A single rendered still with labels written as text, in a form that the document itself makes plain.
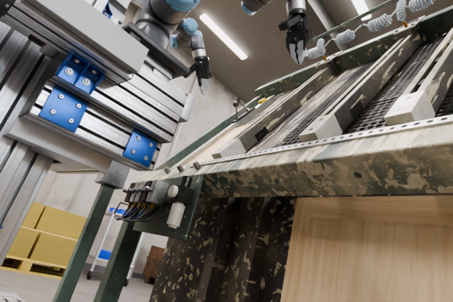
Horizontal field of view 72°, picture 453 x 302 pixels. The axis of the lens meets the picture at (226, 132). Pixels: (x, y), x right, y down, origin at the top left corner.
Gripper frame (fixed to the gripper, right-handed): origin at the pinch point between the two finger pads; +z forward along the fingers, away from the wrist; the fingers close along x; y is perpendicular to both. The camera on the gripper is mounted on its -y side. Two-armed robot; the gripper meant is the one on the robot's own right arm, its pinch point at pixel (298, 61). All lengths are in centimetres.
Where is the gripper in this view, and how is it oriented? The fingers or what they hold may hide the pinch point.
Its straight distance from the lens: 129.1
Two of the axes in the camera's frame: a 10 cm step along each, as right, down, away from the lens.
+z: 0.8, 10.0, -0.6
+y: 6.8, -0.1, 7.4
